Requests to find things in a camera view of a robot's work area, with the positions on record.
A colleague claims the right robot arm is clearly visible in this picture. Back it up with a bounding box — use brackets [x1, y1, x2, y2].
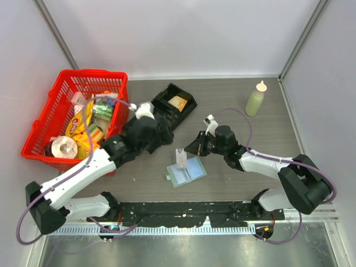
[184, 125, 333, 220]

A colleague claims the white small packet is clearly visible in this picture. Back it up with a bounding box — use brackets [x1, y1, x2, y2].
[71, 91, 86, 105]

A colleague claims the aluminium front rail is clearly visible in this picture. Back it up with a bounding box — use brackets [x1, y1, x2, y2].
[30, 192, 337, 239]

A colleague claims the green leather card holder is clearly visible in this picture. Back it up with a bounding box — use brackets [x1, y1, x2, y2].
[166, 156, 207, 187]

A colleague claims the green squeeze bottle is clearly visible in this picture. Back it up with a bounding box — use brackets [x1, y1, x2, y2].
[245, 80, 267, 117]

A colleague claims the green yellow sponge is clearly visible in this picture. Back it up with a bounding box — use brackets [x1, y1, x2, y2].
[83, 123, 104, 144]

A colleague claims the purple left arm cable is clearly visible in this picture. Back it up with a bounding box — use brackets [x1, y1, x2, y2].
[15, 96, 139, 245]

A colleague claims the yellow cracker box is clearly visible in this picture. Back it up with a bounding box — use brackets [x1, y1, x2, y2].
[73, 133, 104, 160]

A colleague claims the dark round can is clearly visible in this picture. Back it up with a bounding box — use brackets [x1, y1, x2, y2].
[42, 140, 54, 157]

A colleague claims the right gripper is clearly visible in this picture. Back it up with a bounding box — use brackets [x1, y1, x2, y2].
[185, 131, 227, 156]

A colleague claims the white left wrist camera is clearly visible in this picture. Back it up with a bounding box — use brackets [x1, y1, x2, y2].
[135, 102, 155, 119]

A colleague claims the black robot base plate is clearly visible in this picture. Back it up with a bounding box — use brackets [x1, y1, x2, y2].
[95, 201, 285, 228]

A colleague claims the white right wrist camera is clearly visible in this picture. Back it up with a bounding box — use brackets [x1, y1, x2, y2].
[203, 114, 218, 136]

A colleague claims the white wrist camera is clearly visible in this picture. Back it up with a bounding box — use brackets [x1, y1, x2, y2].
[203, 114, 218, 136]
[135, 102, 155, 119]

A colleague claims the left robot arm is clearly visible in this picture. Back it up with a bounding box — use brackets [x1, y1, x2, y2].
[25, 114, 175, 235]

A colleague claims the black plastic organizer tray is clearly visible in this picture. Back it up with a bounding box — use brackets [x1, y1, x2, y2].
[123, 82, 199, 155]

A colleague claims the tan card in tray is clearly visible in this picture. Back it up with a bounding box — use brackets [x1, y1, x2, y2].
[169, 96, 187, 112]

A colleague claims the toilet paper roll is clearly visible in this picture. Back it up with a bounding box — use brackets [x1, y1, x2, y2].
[51, 136, 77, 159]

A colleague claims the green sponge pack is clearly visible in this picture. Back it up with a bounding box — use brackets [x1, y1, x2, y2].
[92, 103, 113, 121]

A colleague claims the red plastic shopping basket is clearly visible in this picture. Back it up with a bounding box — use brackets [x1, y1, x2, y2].
[21, 69, 128, 172]

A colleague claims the yellow snack bag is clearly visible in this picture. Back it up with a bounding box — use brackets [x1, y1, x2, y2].
[65, 100, 93, 137]

